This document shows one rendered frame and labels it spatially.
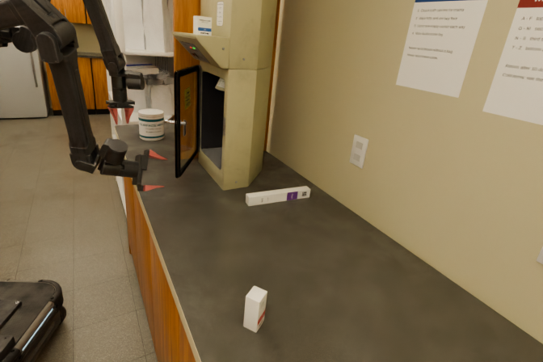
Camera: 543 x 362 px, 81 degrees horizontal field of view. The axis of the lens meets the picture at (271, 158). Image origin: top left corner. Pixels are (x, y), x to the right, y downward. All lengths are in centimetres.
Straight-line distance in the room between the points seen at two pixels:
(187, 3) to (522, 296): 146
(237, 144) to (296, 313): 67
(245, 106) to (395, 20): 57
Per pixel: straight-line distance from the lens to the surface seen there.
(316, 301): 85
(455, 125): 101
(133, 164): 115
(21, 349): 186
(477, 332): 96
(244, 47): 117
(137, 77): 147
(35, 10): 94
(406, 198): 113
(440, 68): 104
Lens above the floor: 153
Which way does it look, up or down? 21 degrees down
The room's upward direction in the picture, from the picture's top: 6 degrees clockwise
